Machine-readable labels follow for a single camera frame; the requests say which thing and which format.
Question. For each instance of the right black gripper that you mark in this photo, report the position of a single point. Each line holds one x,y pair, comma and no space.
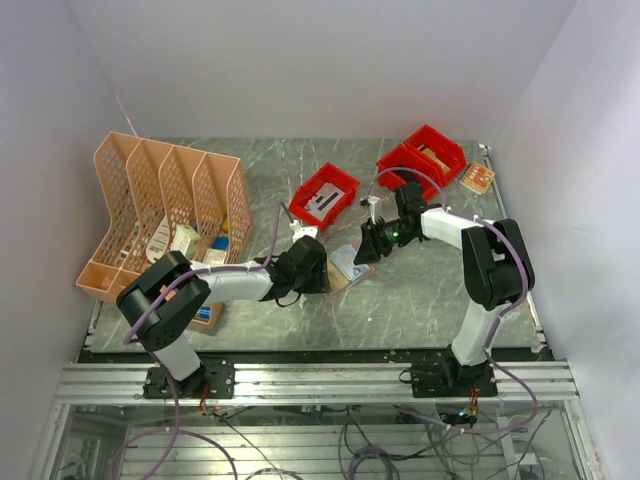
368,251

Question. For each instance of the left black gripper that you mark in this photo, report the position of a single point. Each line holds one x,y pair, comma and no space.
319,284

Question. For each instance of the magnetic stripe card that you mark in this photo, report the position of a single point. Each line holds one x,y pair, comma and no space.
343,257

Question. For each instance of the brown leather card holder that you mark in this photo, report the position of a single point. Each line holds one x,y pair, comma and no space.
338,283

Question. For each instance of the white credit card stack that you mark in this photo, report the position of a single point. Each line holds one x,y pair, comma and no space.
323,201

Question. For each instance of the red bin with cards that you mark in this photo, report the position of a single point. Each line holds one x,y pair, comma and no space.
328,173

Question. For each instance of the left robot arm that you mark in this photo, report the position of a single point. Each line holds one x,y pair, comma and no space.
161,303

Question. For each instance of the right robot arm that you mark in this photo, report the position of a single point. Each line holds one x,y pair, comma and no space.
497,275

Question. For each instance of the white ruler card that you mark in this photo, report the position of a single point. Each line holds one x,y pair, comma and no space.
158,243

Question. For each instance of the yellow blue toy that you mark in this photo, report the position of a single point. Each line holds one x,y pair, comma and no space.
222,240

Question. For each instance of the red bin front pair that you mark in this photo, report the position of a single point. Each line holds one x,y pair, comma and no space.
404,165

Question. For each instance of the red bin pair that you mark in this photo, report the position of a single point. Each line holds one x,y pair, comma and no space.
446,149
404,165

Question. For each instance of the brown item in bin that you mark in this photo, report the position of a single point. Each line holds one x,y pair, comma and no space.
433,157

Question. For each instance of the red bin rear pair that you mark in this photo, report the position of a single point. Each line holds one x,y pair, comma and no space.
446,149

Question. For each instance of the green white carton box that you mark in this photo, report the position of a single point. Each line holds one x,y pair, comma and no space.
186,240

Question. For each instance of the orange spiral notepad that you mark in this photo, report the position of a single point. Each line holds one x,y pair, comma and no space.
477,178

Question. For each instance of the peach file organizer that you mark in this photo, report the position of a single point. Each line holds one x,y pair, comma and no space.
145,180

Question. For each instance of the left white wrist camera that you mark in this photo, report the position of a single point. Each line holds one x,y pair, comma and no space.
299,231

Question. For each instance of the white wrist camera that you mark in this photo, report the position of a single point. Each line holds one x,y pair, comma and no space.
299,231
373,203

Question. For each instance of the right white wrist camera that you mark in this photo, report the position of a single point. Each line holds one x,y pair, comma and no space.
373,203

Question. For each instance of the aluminium rail frame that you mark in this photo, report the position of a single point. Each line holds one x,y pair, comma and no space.
287,384

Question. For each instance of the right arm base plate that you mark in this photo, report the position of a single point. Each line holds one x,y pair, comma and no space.
449,380

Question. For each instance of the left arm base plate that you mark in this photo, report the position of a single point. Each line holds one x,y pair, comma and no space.
210,380

